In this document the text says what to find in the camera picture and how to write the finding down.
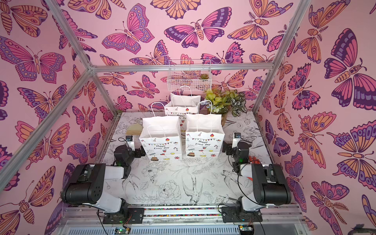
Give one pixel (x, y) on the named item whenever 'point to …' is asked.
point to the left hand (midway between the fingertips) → (139, 142)
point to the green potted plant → (223, 102)
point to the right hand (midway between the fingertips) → (233, 141)
